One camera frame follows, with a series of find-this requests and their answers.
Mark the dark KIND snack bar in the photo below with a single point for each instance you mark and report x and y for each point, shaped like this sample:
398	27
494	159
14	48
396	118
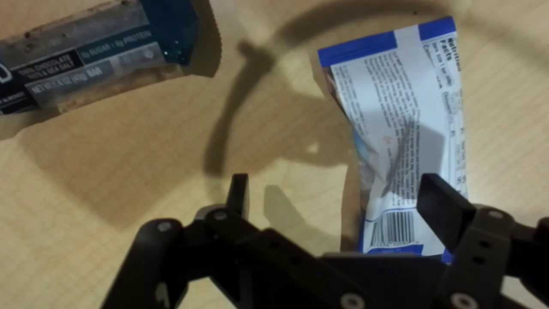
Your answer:
89	51

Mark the white and blue packet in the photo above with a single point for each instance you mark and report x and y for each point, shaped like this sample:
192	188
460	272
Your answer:
400	90

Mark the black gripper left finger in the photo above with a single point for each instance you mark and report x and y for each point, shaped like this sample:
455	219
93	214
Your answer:
252	267

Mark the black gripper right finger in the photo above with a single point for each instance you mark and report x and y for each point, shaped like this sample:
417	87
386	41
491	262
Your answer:
485	245

